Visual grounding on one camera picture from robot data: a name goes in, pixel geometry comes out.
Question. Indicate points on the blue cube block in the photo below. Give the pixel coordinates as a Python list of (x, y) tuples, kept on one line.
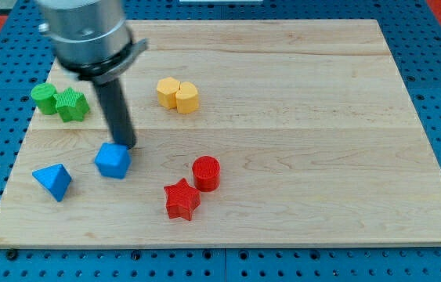
[(113, 160)]

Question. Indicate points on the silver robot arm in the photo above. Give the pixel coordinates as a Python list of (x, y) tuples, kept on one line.
[(90, 38)]

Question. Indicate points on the blue triangle block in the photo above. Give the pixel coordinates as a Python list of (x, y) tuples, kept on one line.
[(55, 179)]

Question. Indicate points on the red cylinder block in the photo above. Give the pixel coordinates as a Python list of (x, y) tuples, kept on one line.
[(206, 173)]

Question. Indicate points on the wooden board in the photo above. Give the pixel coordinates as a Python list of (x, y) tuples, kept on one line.
[(318, 141)]

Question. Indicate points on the yellow heart block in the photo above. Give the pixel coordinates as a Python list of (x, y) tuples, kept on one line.
[(187, 98)]

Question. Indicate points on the red star block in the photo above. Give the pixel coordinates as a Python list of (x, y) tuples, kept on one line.
[(181, 200)]

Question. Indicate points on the yellow hexagon block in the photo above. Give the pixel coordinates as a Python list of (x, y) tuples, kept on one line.
[(166, 91)]

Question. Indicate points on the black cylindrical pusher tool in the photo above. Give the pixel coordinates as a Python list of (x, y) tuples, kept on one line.
[(115, 110)]

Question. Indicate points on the green star block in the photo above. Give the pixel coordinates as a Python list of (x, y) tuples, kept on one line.
[(71, 105)]

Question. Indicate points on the green cylinder block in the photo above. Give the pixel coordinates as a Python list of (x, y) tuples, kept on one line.
[(44, 96)]

